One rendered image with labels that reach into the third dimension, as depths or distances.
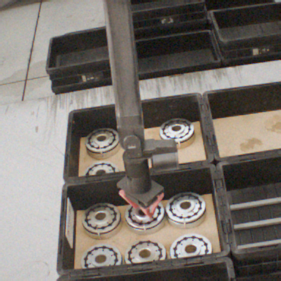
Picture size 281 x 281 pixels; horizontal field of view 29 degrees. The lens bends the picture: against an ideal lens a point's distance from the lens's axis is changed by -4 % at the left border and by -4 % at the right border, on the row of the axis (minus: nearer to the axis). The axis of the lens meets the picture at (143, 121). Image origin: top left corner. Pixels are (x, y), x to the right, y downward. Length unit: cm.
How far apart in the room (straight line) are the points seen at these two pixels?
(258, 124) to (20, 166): 81
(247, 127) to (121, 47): 64
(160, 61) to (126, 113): 160
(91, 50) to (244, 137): 132
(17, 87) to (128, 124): 240
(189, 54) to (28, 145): 115
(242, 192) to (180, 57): 142
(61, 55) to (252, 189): 156
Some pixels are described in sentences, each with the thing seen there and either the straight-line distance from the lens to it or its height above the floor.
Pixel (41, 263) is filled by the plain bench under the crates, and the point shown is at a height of 70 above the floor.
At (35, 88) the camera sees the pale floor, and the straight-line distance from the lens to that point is 350.
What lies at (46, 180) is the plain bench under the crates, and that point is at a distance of 181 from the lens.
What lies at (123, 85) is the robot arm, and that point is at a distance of 117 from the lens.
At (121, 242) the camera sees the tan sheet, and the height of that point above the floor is 83.
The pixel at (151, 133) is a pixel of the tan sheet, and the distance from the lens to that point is 168.
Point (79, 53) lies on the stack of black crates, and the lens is 277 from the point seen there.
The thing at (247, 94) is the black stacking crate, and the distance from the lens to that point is 166.
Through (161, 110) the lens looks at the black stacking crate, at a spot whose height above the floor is 89.
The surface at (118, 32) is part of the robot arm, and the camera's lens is 113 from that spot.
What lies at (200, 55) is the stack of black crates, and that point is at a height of 38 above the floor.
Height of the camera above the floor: 193
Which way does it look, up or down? 40 degrees down
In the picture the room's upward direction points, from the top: 11 degrees counter-clockwise
